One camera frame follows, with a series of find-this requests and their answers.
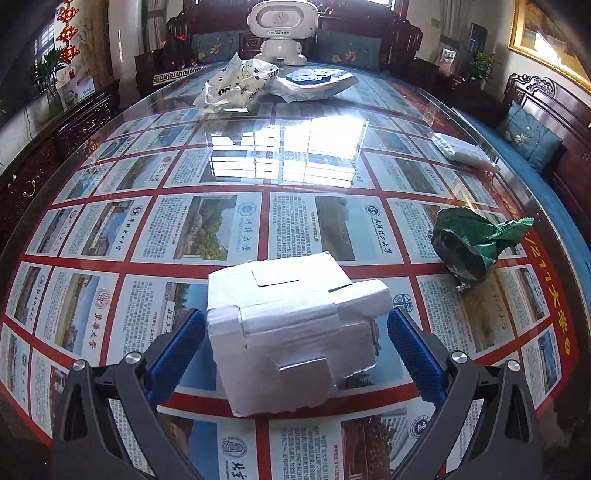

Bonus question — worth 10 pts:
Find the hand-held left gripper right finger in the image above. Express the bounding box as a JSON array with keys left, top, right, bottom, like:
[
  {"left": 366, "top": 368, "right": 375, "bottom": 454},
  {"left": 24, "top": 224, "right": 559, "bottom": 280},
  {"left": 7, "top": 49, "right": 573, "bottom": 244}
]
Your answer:
[{"left": 387, "top": 307, "right": 543, "bottom": 480}]

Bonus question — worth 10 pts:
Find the dark bag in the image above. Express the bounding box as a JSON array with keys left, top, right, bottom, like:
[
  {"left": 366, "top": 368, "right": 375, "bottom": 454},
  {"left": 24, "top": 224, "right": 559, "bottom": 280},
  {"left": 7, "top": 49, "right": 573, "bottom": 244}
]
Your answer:
[{"left": 161, "top": 37, "right": 192, "bottom": 70}]

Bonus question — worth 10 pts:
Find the green plant in vase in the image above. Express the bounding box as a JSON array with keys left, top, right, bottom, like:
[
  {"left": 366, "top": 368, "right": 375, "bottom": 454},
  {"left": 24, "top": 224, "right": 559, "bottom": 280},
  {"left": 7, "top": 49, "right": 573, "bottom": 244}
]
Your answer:
[{"left": 30, "top": 46, "right": 68, "bottom": 112}]

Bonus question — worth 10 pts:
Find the carved wooden long sofa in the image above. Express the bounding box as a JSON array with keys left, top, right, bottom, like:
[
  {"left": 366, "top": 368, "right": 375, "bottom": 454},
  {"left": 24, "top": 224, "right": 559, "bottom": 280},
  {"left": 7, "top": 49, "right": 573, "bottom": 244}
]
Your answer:
[{"left": 452, "top": 74, "right": 591, "bottom": 259}]

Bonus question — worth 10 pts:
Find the gold framed tree painting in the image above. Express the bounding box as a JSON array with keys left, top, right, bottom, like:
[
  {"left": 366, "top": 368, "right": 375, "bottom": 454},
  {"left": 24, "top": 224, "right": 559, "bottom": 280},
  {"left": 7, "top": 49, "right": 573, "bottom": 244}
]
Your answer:
[{"left": 508, "top": 0, "right": 591, "bottom": 90}]

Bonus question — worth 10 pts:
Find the blue seat pad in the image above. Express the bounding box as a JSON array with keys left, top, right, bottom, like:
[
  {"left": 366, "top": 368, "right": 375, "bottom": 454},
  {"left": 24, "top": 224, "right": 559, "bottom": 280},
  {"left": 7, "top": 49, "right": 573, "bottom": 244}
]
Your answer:
[{"left": 455, "top": 108, "right": 591, "bottom": 278}]

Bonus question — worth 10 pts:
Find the white tissue packet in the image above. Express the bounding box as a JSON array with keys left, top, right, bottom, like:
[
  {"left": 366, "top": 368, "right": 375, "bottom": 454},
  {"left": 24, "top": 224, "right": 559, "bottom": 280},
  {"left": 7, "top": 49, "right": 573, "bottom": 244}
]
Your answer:
[{"left": 427, "top": 132, "right": 502, "bottom": 174}]

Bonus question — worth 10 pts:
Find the small standing picture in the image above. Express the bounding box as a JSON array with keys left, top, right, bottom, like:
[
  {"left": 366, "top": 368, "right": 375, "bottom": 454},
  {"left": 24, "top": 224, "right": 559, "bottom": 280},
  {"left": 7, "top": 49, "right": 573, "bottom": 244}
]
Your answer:
[{"left": 438, "top": 39, "right": 458, "bottom": 75}]

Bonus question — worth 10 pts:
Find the white standing air conditioner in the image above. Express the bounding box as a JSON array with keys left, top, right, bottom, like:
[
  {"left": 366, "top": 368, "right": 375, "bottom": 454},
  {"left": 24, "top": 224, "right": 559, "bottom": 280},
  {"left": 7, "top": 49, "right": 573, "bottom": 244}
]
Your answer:
[{"left": 108, "top": 0, "right": 144, "bottom": 84}]

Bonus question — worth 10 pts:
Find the white black-printed plastic bag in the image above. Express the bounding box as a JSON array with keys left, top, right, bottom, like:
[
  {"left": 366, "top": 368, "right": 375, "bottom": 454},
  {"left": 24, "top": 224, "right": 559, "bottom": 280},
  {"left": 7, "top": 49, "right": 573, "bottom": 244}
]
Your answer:
[{"left": 193, "top": 53, "right": 280, "bottom": 114}]

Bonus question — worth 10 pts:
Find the dark wooden side table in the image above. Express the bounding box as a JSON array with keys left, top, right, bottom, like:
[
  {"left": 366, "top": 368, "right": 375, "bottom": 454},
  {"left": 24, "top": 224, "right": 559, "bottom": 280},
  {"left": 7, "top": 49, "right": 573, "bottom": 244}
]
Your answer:
[{"left": 416, "top": 58, "right": 504, "bottom": 121}]

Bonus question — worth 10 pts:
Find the dark tall appliance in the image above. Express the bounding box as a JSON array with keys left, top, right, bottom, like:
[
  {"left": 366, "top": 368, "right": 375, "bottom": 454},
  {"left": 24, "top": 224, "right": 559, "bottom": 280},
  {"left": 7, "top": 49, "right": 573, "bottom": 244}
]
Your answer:
[{"left": 466, "top": 23, "right": 488, "bottom": 61}]

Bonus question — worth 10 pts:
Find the red knot hanging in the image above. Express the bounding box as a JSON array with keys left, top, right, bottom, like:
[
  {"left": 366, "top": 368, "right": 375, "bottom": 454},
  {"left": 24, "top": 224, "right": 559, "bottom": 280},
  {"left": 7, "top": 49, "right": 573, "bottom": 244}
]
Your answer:
[{"left": 58, "top": 0, "right": 79, "bottom": 70}]

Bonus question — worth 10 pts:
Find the white robot toy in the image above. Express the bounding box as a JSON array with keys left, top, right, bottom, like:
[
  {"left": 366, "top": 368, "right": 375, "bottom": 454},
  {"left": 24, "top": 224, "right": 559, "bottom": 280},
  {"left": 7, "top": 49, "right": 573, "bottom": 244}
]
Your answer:
[{"left": 247, "top": 0, "right": 319, "bottom": 65}]

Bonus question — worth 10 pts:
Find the carved wooden bench sofa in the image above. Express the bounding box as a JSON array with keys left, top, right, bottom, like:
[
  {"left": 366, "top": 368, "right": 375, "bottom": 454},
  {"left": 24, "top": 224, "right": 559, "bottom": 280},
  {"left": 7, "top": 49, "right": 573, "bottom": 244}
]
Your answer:
[{"left": 134, "top": 0, "right": 439, "bottom": 88}]

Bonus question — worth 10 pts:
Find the small white box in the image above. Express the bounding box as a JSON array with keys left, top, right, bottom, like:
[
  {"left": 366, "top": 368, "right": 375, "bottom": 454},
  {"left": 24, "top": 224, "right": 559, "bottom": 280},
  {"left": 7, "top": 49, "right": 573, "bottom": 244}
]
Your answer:
[{"left": 62, "top": 76, "right": 98, "bottom": 102}]

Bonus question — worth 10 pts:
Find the dark wooden TV cabinet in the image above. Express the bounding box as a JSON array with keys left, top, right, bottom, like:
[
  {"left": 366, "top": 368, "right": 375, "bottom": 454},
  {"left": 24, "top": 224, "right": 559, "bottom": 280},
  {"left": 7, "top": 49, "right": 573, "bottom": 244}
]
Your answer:
[{"left": 0, "top": 78, "right": 122, "bottom": 250}]

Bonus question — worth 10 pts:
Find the white blue-printed plastic bag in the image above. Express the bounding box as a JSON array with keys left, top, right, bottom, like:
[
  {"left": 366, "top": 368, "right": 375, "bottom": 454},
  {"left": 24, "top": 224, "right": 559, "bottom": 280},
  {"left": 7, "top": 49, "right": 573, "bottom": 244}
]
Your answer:
[{"left": 268, "top": 67, "right": 360, "bottom": 103}]

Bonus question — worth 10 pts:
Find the teal embroidered cushion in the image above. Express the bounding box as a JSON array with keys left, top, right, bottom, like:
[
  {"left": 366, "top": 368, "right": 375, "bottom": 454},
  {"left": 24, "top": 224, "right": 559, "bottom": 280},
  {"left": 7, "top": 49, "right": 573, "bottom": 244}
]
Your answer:
[
  {"left": 316, "top": 32, "right": 382, "bottom": 70},
  {"left": 191, "top": 31, "right": 241, "bottom": 65},
  {"left": 496, "top": 102, "right": 564, "bottom": 171}
]

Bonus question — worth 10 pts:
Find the patterned curtain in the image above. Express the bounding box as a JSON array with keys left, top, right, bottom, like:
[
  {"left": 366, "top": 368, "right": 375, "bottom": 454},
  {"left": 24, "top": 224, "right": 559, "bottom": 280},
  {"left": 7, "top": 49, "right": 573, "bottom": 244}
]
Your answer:
[{"left": 142, "top": 0, "right": 168, "bottom": 51}]

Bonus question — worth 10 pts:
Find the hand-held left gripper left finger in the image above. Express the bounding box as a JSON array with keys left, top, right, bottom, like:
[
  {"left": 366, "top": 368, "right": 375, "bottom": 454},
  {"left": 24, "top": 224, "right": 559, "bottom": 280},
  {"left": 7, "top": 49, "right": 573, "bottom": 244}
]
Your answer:
[{"left": 50, "top": 308, "right": 206, "bottom": 480}]

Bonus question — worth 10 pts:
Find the white cardboard box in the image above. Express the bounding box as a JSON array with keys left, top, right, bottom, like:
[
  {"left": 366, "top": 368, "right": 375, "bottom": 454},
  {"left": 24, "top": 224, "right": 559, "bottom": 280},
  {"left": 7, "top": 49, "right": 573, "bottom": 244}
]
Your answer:
[{"left": 206, "top": 251, "right": 392, "bottom": 418}]

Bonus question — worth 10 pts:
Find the small potted plant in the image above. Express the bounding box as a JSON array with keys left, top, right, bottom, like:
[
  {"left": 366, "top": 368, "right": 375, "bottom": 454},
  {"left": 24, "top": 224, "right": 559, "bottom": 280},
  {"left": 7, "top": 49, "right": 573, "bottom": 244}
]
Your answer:
[{"left": 471, "top": 50, "right": 497, "bottom": 86}]

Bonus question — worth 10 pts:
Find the black television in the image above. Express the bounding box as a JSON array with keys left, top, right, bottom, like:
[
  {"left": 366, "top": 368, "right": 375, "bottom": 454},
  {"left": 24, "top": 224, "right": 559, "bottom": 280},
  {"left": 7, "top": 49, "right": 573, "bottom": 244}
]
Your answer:
[{"left": 0, "top": 0, "right": 63, "bottom": 107}]

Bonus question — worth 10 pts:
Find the green foil wrapper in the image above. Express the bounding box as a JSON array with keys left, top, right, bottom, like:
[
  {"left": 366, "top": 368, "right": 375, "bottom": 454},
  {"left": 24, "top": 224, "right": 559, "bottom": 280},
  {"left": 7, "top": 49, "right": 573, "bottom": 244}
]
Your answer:
[{"left": 429, "top": 207, "right": 535, "bottom": 291}]

